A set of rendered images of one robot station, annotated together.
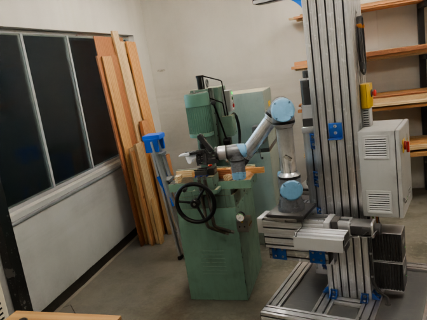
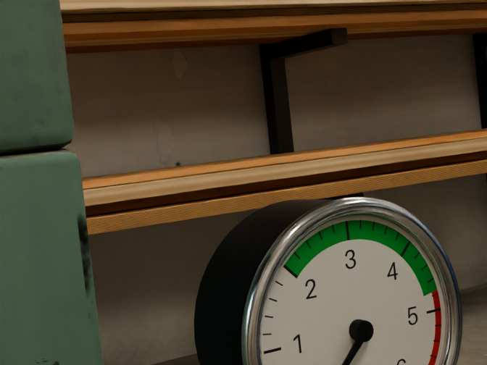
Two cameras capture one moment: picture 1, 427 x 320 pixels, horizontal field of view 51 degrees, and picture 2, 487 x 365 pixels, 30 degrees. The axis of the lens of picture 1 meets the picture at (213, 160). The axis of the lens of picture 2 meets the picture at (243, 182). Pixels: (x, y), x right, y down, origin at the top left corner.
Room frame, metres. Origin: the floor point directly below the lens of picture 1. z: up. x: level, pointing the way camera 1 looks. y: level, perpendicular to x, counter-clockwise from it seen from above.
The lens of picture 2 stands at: (2.72, 0.05, 0.71)
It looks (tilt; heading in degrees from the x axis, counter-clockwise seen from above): 3 degrees down; 313
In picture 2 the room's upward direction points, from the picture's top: 6 degrees counter-clockwise
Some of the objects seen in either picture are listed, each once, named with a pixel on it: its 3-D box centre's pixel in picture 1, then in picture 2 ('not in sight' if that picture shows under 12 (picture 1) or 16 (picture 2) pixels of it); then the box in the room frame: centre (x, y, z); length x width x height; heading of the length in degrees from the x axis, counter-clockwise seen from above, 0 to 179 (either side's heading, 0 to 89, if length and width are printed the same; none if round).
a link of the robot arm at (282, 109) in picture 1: (286, 149); not in sight; (2.28, -0.39, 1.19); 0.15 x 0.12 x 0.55; 174
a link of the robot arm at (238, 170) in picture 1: (238, 168); not in sight; (2.33, -0.13, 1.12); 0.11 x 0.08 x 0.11; 174
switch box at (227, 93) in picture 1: (228, 100); not in sight; (3.40, -0.18, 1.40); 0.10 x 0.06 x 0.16; 162
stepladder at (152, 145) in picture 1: (169, 195); not in sight; (3.92, 0.45, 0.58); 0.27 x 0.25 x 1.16; 76
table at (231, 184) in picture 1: (211, 183); not in sight; (3.03, 0.04, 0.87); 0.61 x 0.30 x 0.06; 72
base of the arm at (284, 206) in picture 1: (290, 200); not in sight; (2.42, -0.40, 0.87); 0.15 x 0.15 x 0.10
